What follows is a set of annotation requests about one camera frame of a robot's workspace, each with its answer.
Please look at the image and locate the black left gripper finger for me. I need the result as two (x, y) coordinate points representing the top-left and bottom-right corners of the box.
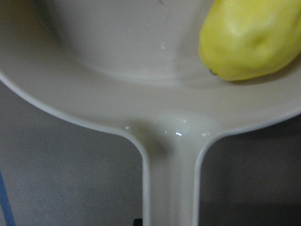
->
(133, 218), (143, 226)

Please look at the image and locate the beige plastic dustpan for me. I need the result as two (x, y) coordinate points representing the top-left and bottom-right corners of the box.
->
(0, 0), (301, 226)

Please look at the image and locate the yellow toy potato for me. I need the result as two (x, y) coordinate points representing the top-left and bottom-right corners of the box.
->
(199, 0), (301, 81)

